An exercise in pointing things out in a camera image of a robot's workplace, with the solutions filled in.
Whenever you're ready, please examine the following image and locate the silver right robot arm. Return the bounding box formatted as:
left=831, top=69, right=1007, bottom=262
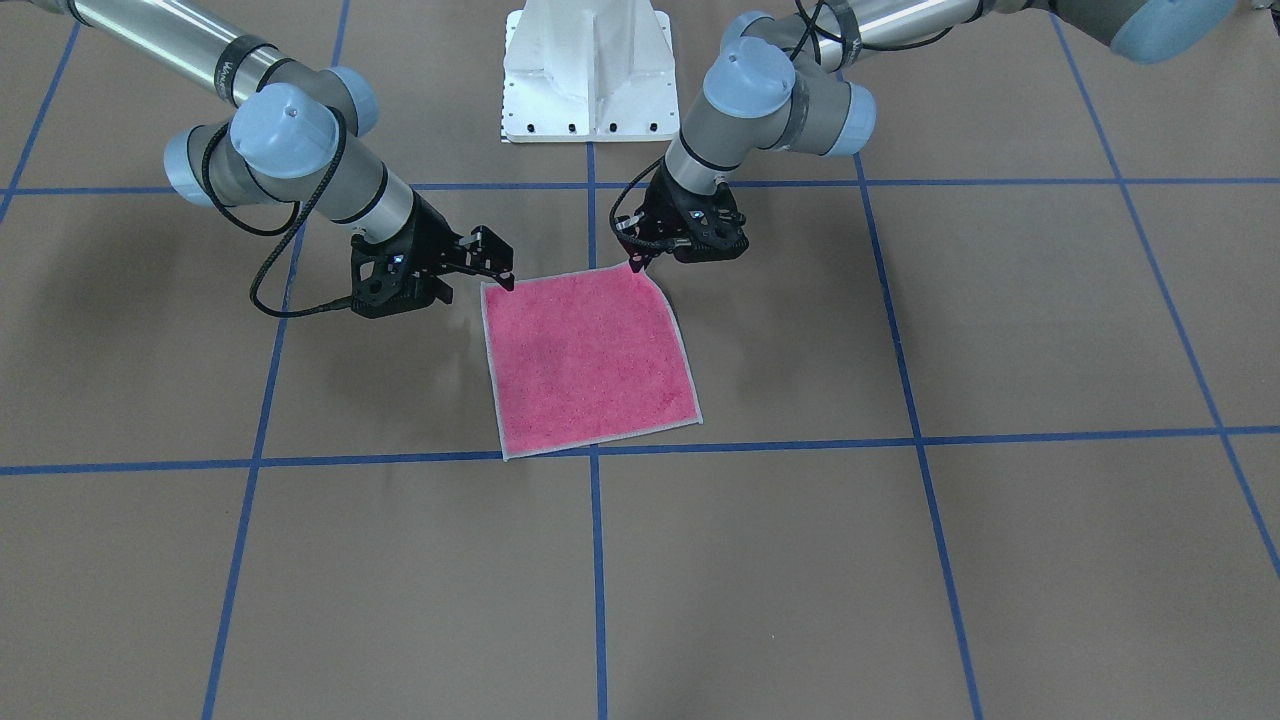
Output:
left=41, top=1, right=515, bottom=319

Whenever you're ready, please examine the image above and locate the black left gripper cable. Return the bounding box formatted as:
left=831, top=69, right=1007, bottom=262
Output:
left=608, top=182, right=663, bottom=251

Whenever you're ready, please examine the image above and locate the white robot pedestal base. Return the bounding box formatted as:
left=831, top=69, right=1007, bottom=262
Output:
left=500, top=1, right=680, bottom=143

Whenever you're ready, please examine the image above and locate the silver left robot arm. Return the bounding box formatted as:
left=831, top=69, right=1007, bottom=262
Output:
left=609, top=1, right=1233, bottom=273

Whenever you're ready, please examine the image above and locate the pink towel white edge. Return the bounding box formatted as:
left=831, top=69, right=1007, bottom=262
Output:
left=480, top=263, right=703, bottom=461

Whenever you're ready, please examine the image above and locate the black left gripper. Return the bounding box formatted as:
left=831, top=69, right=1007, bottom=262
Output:
left=612, top=160, right=749, bottom=274

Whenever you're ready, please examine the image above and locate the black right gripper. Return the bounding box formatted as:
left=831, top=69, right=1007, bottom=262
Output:
left=349, top=195, right=516, bottom=319

